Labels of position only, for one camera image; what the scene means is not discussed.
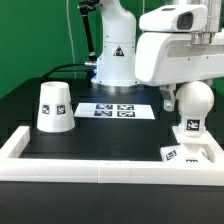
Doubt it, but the white lamp bulb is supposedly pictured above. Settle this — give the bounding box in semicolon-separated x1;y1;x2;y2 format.
176;81;214;136

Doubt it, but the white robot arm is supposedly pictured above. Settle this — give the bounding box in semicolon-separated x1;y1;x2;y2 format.
92;0;224;111

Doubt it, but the white U-shaped frame fence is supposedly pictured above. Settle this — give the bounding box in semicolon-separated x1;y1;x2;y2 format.
0;126;224;186

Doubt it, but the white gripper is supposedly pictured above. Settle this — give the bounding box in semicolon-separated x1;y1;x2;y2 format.
135;30;224;112

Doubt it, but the black cable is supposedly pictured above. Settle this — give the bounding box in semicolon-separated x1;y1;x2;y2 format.
40;61;98;81

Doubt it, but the white marker sheet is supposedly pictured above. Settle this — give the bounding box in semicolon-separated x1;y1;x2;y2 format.
74;103;155;120

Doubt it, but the white lamp shade cone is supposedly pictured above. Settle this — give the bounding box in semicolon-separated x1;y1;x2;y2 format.
37;81;75;133

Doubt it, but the white lamp base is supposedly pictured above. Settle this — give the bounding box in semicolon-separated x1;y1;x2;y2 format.
160;126;224;164

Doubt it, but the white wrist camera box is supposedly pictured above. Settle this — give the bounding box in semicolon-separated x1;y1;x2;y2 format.
139;4;208;32

